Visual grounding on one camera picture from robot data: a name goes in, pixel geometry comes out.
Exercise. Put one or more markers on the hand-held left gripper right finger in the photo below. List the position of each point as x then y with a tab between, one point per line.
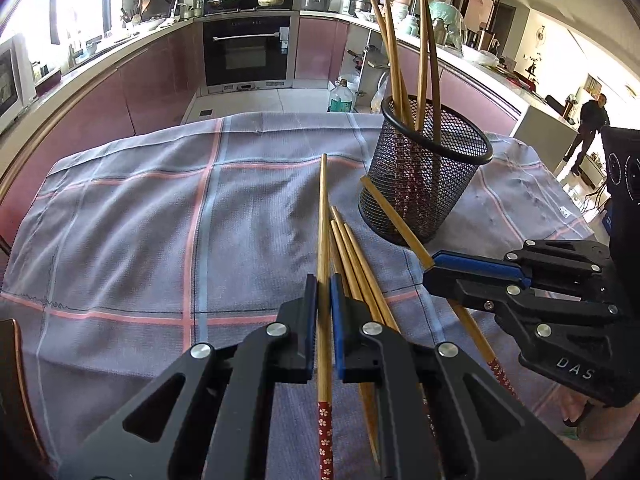
337	340

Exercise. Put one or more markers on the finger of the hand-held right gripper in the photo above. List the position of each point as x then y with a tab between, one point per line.
470	290
475	263

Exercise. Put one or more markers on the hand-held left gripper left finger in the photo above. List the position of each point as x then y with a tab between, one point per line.
311	330

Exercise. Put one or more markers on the black mesh holder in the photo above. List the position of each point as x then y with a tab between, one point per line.
450	180

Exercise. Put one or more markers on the person's right hand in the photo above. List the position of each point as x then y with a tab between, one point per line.
575	412

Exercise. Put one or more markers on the grey plaid cloth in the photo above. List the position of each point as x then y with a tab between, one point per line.
150	240

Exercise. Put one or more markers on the white kitchen countertop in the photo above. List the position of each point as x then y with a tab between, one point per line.
480	72

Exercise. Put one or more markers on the white plastic bag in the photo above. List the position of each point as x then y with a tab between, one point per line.
376	97

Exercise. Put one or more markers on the white bowl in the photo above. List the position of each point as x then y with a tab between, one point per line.
477	55

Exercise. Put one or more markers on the cooking oil bottle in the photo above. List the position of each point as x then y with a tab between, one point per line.
341	97

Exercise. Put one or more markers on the steel thermos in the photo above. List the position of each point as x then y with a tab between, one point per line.
441	30

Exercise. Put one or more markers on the mint green appliance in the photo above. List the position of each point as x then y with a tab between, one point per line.
450	20

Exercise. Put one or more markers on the beige picture board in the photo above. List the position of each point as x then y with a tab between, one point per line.
479	10

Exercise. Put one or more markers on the pink base cabinet run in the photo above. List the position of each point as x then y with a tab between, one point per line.
320	45
100	110

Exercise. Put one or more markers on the stainless steel pot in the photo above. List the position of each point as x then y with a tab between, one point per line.
356	5

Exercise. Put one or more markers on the black built-in oven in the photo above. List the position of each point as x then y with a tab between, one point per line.
247	50

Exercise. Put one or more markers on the dark copper-edged panel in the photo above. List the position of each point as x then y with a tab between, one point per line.
12	385

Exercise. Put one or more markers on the silver rice cooker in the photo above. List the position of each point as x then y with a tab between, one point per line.
315	0

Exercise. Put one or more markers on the black wok with glass lid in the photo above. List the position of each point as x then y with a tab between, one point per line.
223	0

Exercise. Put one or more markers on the dark red bowl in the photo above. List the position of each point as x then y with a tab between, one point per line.
48	82

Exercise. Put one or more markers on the white microwave oven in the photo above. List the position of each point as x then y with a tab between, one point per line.
10	85

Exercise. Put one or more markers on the wall clock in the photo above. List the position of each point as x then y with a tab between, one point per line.
540	36

